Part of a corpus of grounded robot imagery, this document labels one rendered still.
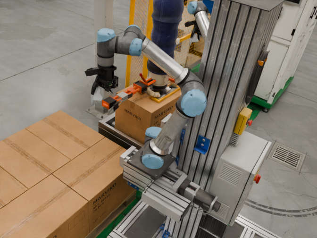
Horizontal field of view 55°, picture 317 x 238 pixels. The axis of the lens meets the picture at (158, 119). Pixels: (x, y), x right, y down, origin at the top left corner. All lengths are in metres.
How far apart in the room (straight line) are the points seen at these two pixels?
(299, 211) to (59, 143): 2.40
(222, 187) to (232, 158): 0.21
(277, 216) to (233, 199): 1.44
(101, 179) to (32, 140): 0.73
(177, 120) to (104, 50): 0.48
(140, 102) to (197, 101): 1.20
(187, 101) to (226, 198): 0.74
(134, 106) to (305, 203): 2.05
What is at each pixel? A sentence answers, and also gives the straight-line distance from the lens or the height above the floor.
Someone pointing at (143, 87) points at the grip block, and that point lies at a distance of 2.47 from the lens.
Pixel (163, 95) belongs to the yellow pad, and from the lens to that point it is 2.64.
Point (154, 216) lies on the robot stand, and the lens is 2.67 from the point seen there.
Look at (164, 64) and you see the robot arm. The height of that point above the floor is 1.71.
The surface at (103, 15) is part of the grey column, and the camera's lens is 3.41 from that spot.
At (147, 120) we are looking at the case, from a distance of 2.52.
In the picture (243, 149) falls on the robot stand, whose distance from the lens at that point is 1.85.
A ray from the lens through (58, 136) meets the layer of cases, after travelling 2.84.
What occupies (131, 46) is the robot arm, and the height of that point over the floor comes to 1.83.
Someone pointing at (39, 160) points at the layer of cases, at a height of 0.54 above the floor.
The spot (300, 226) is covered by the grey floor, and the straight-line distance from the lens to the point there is 3.35.
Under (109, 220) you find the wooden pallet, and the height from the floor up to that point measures 0.02.
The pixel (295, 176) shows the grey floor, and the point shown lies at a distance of 3.82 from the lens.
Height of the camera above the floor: 2.37
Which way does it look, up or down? 36 degrees down
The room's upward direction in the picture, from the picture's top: 8 degrees clockwise
